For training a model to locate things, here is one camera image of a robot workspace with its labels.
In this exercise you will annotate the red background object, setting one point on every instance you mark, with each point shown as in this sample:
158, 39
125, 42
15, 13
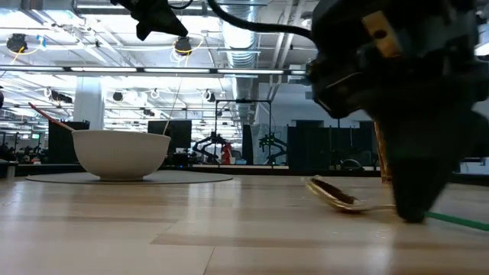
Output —
226, 153

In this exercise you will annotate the black room partition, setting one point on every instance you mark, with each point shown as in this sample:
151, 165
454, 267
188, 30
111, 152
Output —
317, 145

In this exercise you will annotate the round grey placemat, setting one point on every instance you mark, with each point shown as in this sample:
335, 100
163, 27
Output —
191, 177

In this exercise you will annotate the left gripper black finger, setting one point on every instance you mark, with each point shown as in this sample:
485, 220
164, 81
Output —
173, 26

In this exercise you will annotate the long ceiling light strip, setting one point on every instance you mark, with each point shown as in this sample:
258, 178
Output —
172, 70

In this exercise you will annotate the tall black frame stand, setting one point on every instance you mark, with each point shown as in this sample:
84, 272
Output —
242, 101

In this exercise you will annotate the white building pillar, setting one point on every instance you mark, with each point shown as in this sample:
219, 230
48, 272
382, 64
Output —
88, 103

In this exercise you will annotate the background black robot arm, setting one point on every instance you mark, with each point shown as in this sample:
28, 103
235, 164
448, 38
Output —
212, 139
273, 141

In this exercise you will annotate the black ceiling device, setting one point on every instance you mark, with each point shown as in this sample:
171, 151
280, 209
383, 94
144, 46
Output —
182, 45
16, 43

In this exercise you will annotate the black background monitor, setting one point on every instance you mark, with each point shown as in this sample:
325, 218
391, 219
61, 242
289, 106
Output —
177, 133

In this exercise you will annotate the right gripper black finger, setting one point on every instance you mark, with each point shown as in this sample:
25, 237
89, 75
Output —
416, 183

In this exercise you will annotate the silver ventilation duct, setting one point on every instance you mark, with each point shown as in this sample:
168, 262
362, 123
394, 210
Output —
240, 38

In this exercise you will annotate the white bowl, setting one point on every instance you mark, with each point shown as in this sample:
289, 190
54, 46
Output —
120, 154

